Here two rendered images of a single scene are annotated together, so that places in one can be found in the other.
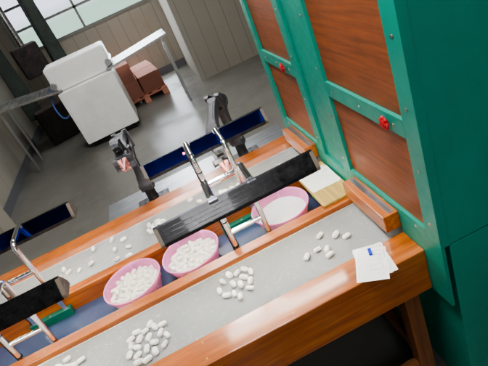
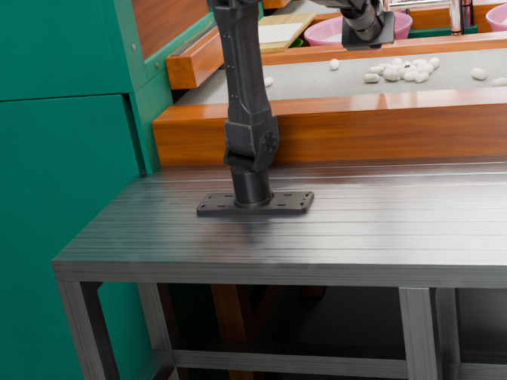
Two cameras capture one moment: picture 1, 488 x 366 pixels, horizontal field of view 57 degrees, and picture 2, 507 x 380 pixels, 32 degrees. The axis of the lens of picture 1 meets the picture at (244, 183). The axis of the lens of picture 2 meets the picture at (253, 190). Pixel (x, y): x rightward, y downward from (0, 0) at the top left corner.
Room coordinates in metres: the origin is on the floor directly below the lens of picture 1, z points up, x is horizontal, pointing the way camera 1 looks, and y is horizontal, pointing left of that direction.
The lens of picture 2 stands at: (3.71, 0.55, 1.30)
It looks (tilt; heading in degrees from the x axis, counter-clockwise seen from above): 23 degrees down; 206
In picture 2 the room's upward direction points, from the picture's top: 10 degrees counter-clockwise
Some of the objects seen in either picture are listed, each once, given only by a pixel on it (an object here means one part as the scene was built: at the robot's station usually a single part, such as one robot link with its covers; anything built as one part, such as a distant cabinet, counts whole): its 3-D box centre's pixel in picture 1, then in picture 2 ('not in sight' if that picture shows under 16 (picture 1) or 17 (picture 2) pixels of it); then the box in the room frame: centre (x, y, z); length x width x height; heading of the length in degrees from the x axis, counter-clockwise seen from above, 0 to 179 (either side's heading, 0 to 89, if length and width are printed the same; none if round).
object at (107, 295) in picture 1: (136, 287); not in sight; (1.58, 0.61, 0.72); 0.27 x 0.27 x 0.10
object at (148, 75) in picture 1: (134, 76); not in sight; (7.28, 0.89, 0.33); 1.10 x 0.79 x 0.65; 5
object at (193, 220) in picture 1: (236, 196); not in sight; (1.35, 0.04, 1.08); 0.62 x 0.08 x 0.07; 95
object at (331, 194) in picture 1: (322, 182); (273, 32); (1.66, -0.32, 0.77); 0.33 x 0.15 x 0.01; 5
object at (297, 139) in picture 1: (299, 141); (205, 52); (2.01, -0.34, 0.83); 0.30 x 0.06 x 0.07; 5
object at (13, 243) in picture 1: (28, 277); not in sight; (1.75, 1.06, 0.90); 0.20 x 0.19 x 0.45; 95
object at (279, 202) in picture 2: (241, 149); (251, 185); (2.45, -0.07, 0.71); 0.20 x 0.07 x 0.08; 95
